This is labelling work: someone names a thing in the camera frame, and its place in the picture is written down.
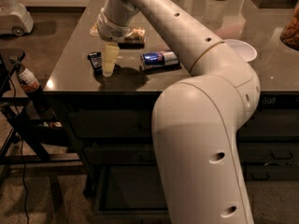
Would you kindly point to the white bowl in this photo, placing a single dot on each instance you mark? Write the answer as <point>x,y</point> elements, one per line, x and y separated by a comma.
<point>246,51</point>

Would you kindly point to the middle left drawer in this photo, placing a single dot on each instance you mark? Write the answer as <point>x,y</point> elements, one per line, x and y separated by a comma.
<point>136,154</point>

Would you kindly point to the red bull can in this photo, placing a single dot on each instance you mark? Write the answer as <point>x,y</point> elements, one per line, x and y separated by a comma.
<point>159,59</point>

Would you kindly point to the bottom right drawer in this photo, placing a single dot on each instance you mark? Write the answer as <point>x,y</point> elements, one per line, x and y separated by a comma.
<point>272,173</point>

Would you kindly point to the brown snack bar packet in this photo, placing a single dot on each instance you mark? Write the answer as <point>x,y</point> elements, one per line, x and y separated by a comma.
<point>135,36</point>

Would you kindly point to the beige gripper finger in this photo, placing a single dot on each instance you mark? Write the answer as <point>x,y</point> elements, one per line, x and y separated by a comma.
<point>111,52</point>

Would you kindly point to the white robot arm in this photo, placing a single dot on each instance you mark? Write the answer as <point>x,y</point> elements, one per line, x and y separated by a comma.
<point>195,120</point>

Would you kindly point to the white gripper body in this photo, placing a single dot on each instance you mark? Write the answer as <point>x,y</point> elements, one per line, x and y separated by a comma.
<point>109,31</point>

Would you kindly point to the fire extinguisher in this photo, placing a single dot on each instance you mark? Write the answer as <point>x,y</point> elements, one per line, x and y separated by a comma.
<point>30,85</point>

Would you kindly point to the jar of nuts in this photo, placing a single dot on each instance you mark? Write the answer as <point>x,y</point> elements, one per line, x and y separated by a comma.
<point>290,33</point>

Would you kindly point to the middle right drawer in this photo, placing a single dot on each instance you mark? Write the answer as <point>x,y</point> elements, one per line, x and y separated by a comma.
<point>269,152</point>

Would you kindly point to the top left drawer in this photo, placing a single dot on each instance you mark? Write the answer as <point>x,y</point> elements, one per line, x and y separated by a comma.
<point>110,123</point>

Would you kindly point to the black metal stand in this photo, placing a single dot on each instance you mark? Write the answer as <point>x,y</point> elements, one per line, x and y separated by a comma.
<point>50,144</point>

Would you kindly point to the blue rxbar blueberry packet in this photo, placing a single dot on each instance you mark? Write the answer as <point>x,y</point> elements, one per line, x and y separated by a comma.
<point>96,61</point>

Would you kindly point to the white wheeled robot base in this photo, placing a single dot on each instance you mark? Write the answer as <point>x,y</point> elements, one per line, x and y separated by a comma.
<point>15,19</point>

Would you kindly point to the open bottom drawer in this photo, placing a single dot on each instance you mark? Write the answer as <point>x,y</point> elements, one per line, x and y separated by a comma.
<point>131,194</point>

